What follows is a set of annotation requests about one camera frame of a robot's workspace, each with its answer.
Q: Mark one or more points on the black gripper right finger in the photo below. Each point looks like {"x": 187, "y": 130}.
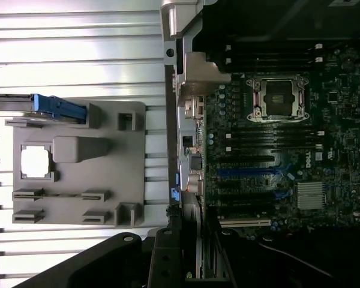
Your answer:
{"x": 225, "y": 270}

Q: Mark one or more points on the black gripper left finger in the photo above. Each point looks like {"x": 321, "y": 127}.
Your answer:
{"x": 165, "y": 258}

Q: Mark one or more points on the white expansion slot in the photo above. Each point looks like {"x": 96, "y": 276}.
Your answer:
{"x": 246, "y": 223}

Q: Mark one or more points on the blue expansion slot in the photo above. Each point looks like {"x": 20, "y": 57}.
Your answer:
{"x": 246, "y": 173}

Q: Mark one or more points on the long black expansion slot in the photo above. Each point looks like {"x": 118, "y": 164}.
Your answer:
{"x": 246, "y": 161}

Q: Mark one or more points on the silver chipset heatsink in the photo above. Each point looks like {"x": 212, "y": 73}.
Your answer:
{"x": 311, "y": 195}

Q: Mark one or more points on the grey parts rack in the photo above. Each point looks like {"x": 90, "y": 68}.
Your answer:
{"x": 78, "y": 180}

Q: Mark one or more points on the black RAM slot white clips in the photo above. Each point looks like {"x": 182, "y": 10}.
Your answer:
{"x": 273, "y": 61}
{"x": 273, "y": 48}
{"x": 273, "y": 135}

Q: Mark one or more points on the silver CPU chip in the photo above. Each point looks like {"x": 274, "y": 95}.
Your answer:
{"x": 34, "y": 163}

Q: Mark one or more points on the CPU socket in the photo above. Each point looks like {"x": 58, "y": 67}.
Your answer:
{"x": 279, "y": 99}

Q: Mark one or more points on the blue disk carrier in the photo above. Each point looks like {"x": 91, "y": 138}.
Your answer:
{"x": 60, "y": 106}

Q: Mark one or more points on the green motherboard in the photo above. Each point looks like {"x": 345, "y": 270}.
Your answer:
{"x": 333, "y": 120}

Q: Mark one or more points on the silver hard disk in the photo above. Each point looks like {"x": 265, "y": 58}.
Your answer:
{"x": 9, "y": 103}

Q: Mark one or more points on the open black PC case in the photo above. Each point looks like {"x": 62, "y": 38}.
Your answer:
{"x": 174, "y": 24}

